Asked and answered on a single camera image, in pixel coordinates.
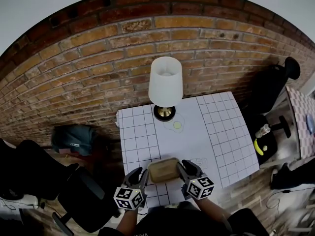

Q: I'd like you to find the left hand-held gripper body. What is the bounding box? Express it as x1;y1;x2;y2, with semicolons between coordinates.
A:
113;166;146;210

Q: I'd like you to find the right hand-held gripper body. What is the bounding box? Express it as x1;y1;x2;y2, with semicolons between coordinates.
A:
181;159;215;201

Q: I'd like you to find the tan rectangular tray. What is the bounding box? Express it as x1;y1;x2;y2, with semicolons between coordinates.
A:
147;157;182;184

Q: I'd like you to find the person's right forearm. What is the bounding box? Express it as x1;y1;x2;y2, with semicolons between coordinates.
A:
196;197;232;232

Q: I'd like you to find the person's left forearm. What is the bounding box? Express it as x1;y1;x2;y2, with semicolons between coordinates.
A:
115;207;140;234

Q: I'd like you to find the person's black clothing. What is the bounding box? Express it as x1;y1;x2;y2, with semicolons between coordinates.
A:
97;202;269;236

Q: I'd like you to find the black office chair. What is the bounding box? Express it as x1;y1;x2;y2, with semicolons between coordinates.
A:
245;57;301;167
0;138;120;235

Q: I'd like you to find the white grid tablecloth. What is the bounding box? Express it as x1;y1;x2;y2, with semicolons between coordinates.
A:
116;91;260;209

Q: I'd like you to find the yellow banana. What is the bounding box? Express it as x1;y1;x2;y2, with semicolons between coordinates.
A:
253;138;264;156

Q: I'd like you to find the teal cloth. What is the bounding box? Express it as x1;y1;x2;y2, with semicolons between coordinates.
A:
51;125;99;157

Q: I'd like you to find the white bottle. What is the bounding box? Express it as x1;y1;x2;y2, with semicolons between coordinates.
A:
254;124;272;139

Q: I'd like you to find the white shade table lamp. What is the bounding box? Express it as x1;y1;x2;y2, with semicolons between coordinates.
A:
148;56;184;122

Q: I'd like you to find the checkered cloth table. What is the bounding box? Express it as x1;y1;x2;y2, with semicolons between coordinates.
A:
284;86;315;160

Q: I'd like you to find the blue plate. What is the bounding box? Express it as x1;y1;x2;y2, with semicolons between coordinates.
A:
306;114;315;134

